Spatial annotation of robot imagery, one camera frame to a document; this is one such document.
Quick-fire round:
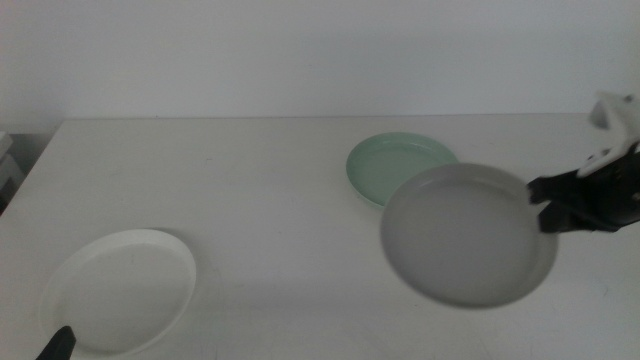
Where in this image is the white shallow bowl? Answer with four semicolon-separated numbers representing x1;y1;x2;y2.
38;228;198;357

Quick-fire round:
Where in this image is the grey shallow bowl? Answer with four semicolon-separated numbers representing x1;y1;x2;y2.
379;162;559;309

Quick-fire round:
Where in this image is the pale green shallow bowl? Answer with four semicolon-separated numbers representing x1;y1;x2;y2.
346;131;460;210

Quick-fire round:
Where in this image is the white background cabinet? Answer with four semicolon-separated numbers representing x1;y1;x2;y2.
0;130;26;216

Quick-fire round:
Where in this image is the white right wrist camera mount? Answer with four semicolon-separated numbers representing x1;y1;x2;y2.
577;91;640;179

